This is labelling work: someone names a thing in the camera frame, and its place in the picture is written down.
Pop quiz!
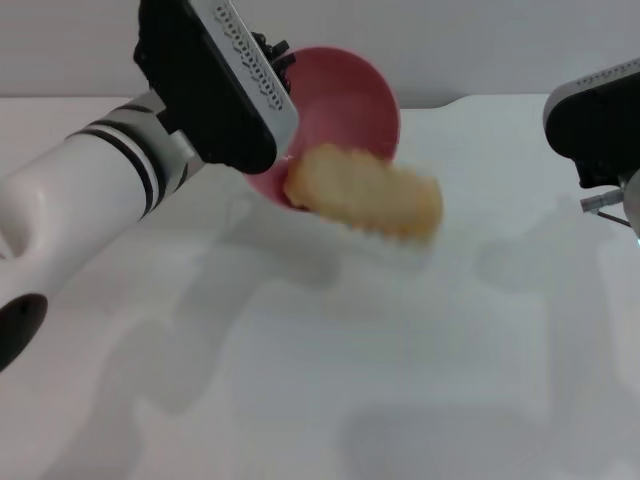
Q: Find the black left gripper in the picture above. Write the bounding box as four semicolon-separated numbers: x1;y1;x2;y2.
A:
249;30;298;97

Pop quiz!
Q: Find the pink plastic bowl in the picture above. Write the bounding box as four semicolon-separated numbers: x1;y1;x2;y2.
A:
242;45;403;213

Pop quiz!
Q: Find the striped orange bread loaf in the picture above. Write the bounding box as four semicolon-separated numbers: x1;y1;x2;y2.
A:
283;143;445;246

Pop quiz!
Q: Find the right arm wrist cable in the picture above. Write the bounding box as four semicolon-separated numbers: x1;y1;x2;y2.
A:
579;188;636;229

